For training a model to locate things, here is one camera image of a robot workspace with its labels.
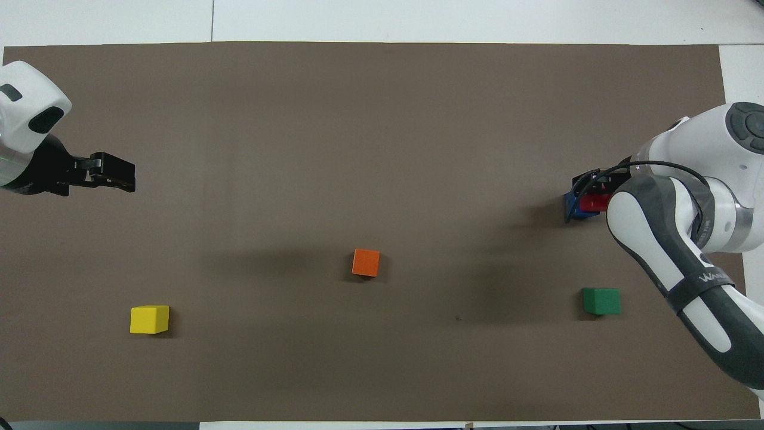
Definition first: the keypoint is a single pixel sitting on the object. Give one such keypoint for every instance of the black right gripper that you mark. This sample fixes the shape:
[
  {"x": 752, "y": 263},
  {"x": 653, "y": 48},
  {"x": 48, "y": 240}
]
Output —
[{"x": 618, "y": 176}]

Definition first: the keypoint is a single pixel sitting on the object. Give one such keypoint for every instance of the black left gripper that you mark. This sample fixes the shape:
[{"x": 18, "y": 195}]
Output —
[{"x": 45, "y": 173}]

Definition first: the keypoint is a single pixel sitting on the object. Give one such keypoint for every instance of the red block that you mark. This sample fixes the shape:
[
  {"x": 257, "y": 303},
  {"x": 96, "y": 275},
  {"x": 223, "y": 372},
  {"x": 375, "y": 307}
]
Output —
[{"x": 594, "y": 204}]

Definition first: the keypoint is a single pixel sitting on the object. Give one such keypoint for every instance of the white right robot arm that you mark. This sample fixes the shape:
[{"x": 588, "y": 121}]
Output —
[{"x": 656, "y": 239}]

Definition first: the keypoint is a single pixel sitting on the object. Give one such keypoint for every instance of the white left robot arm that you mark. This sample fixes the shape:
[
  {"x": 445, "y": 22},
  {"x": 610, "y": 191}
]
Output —
[{"x": 30, "y": 95}]

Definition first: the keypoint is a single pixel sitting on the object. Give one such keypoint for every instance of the blue block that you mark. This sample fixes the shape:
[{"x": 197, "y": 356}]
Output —
[{"x": 574, "y": 210}]

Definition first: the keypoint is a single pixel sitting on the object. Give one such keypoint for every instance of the green block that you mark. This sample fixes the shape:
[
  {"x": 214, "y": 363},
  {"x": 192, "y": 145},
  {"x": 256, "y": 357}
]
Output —
[{"x": 601, "y": 301}]

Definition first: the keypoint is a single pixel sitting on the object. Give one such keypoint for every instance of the yellow block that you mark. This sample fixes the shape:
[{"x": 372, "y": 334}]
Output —
[{"x": 149, "y": 319}]

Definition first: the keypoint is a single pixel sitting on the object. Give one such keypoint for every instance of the orange block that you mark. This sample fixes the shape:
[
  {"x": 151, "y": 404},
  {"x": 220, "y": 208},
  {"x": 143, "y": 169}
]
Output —
[{"x": 366, "y": 263}]

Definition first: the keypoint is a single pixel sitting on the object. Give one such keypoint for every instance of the brown table mat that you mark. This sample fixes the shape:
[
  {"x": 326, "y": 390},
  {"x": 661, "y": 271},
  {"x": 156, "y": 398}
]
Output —
[{"x": 358, "y": 149}]

